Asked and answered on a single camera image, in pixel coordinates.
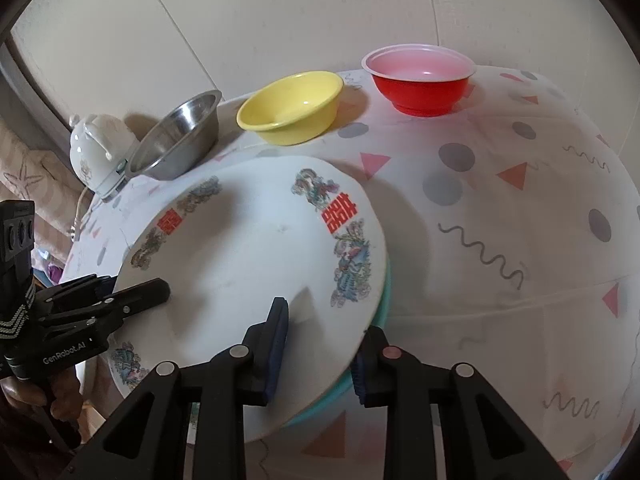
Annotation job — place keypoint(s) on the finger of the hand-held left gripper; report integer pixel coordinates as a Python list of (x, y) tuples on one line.
[(85, 287), (145, 295)]

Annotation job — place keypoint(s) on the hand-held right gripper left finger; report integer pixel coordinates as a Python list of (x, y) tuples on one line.
[(277, 342)]

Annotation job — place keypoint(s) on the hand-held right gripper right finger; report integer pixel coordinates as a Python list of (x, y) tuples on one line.
[(359, 371)]

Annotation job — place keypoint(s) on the white printed plate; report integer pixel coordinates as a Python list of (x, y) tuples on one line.
[(240, 260)]

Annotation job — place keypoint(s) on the red plastic bowl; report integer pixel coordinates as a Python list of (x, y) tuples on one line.
[(420, 92)]

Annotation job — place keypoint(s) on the person's left hand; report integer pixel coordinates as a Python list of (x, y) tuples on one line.
[(65, 397)]

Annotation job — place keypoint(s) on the beige starfish print fabric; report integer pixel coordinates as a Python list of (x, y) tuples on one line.
[(25, 180)]

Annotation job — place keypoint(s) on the white ceramic electric kettle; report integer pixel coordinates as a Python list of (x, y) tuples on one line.
[(95, 150)]

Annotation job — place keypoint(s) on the white patterned tablecloth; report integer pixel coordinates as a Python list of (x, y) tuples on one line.
[(475, 270)]

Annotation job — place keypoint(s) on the stainless steel bowl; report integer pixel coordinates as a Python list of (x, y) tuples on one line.
[(175, 140)]

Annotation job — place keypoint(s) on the yellow plastic bowl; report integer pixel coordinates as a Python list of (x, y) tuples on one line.
[(290, 110)]

